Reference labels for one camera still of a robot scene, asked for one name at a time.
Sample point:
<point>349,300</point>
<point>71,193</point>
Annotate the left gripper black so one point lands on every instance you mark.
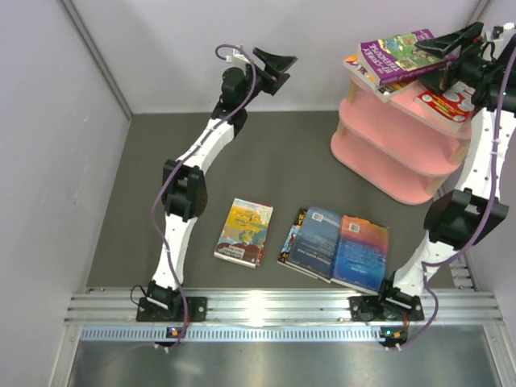
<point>268,76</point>

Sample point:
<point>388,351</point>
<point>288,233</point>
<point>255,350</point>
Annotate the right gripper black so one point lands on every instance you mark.
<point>452,61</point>

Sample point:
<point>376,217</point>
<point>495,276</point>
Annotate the red 13-storey treehouse book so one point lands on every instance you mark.
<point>453,109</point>

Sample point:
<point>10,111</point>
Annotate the purple 117-storey treehouse book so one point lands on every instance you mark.
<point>396,58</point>

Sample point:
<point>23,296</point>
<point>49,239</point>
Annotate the dark brown paperback book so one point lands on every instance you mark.
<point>387,92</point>

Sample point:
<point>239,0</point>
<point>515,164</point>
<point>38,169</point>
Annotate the Roald Dahl Charlie book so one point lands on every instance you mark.
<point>353,64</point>

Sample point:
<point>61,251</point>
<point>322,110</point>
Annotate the yellow illustrated paperback book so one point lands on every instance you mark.
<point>244,232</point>

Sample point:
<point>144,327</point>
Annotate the black yellow book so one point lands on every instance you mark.
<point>291,237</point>

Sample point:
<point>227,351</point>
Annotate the red starred book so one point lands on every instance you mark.
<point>260,256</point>

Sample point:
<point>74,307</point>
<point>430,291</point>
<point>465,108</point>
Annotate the blue orange paperback book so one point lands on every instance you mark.
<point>361,255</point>

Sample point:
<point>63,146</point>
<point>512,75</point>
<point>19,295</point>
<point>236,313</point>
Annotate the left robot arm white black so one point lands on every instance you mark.
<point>183,193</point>

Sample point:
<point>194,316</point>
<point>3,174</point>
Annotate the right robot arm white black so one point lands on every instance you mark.
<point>465,215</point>

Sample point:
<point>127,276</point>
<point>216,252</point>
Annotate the pink three-tier shelf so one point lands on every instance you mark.
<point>399,146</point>

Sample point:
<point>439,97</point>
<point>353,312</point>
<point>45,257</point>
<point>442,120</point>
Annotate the aluminium mounting rail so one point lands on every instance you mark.
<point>276,307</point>

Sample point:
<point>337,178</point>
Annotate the perforated cable duct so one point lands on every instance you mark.
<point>219,334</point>

